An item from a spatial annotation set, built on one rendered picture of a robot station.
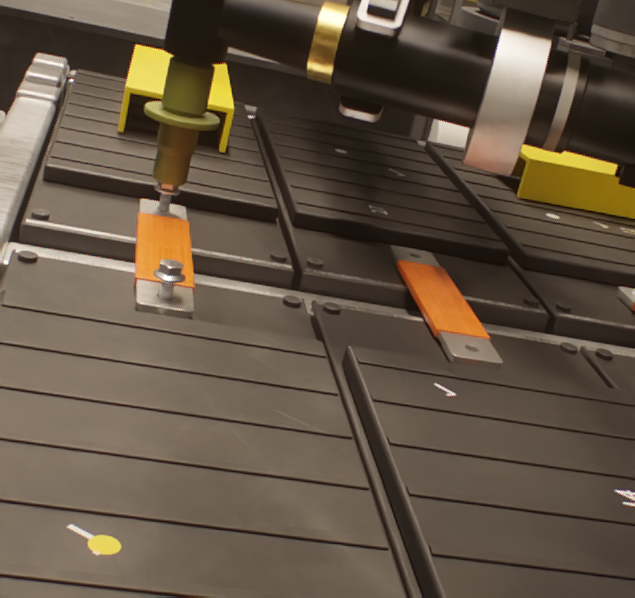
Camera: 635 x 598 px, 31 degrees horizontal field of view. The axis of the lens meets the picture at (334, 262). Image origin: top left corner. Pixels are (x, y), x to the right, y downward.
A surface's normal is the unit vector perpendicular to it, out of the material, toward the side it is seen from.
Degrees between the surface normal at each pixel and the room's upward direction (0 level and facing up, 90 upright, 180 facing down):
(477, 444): 0
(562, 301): 0
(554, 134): 124
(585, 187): 90
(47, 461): 0
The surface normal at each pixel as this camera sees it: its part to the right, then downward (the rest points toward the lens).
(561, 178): 0.20, 0.36
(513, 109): -0.14, 0.35
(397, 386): 0.23, -0.92
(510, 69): -0.04, -0.03
